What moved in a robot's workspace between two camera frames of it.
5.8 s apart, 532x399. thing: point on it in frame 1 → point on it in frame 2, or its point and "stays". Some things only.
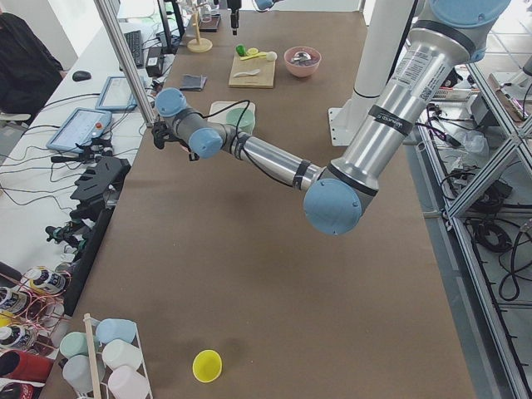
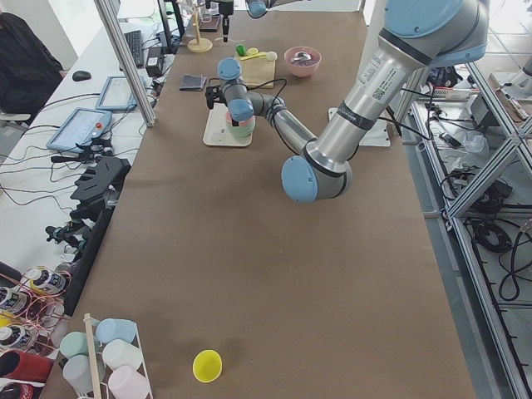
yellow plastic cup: [207, 366] stays
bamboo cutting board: [264, 79] stays
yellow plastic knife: [262, 55] stays
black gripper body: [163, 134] → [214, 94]
